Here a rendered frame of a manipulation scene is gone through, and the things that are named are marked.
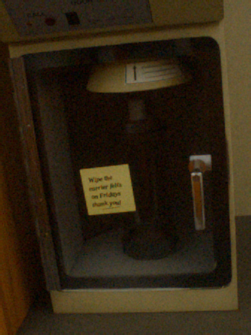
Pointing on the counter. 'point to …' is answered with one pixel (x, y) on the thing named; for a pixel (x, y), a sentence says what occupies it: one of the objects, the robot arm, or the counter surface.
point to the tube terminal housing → (211, 299)
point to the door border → (19, 85)
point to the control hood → (161, 13)
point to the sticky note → (107, 189)
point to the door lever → (197, 167)
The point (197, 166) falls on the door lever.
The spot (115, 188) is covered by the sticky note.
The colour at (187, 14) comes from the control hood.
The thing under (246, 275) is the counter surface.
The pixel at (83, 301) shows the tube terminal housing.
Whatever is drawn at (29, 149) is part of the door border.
